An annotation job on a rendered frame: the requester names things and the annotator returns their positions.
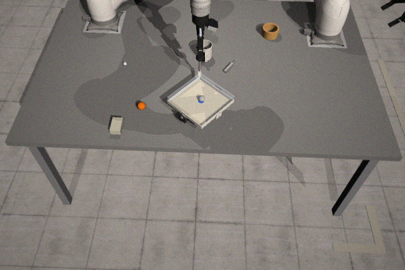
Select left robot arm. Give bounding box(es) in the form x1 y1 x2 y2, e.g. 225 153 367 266
304 0 350 46

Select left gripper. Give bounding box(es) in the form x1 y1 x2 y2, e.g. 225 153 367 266
381 0 405 27

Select white mug with handle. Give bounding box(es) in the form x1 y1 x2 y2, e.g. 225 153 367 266
203 40 213 62

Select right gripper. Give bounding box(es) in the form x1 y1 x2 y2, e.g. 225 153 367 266
192 14 209 59

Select orange ball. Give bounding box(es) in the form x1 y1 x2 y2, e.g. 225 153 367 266
137 102 146 110

